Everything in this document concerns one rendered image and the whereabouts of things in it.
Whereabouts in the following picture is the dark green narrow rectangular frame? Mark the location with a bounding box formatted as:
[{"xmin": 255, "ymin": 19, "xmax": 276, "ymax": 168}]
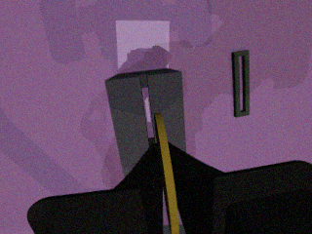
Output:
[{"xmin": 231, "ymin": 50, "xmax": 250, "ymax": 118}]

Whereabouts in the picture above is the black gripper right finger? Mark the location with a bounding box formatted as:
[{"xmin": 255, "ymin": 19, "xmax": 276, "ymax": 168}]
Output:
[{"xmin": 168, "ymin": 142, "xmax": 312, "ymax": 234}]

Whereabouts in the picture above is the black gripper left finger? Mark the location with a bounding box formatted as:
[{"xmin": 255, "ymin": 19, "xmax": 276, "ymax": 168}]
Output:
[{"xmin": 27, "ymin": 143, "xmax": 164, "ymax": 234}]

